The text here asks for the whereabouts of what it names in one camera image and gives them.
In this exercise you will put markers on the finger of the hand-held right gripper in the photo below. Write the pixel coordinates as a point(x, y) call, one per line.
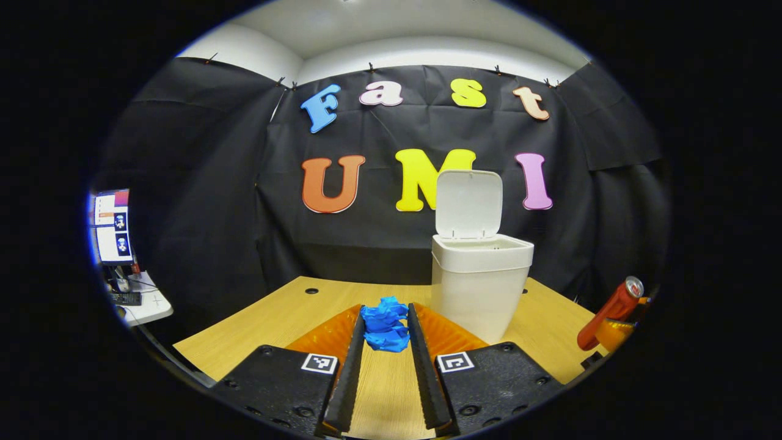
point(617, 335)

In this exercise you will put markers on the white side table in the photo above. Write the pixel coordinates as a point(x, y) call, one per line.
point(153, 305)

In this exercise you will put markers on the white desktop garbage bin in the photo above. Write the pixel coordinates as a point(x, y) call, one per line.
point(476, 287)

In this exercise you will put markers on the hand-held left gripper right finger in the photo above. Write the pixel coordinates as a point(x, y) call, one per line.
point(423, 379)

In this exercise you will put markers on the red pop can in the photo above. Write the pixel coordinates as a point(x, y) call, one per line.
point(608, 315)

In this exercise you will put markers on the black keyboard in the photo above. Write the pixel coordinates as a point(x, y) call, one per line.
point(125, 299)

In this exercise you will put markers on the wooden desktop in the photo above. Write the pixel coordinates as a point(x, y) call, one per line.
point(275, 330)

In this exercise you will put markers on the computer monitor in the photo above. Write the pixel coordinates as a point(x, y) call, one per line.
point(113, 226)

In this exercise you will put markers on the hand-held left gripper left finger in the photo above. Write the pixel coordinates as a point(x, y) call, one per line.
point(348, 379)

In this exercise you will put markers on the blue paper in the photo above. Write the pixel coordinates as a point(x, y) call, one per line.
point(385, 327)

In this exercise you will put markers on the black backdrop cloth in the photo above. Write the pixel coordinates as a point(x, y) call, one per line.
point(214, 183)

